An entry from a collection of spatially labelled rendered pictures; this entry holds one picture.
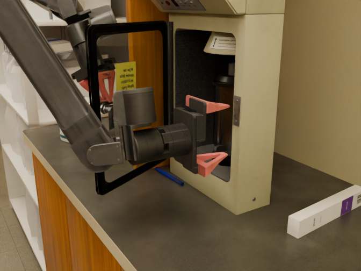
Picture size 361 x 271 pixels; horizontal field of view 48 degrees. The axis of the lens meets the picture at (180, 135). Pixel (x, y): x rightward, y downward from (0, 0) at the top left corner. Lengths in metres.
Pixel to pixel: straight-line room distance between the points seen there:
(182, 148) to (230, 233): 0.31
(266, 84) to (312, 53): 0.40
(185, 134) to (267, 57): 0.33
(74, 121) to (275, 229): 0.54
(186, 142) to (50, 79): 0.24
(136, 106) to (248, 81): 0.34
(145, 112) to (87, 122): 0.09
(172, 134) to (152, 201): 0.41
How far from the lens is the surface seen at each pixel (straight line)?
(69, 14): 1.04
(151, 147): 0.66
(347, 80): 1.25
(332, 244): 0.95
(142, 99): 0.65
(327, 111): 1.30
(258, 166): 1.00
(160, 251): 0.87
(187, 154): 0.72
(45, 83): 0.66
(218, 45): 0.99
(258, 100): 0.94
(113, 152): 0.65
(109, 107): 0.93
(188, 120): 0.70
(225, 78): 1.04
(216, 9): 0.91
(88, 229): 1.20
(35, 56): 0.67
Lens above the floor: 1.43
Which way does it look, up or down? 18 degrees down
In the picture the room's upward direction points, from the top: straight up
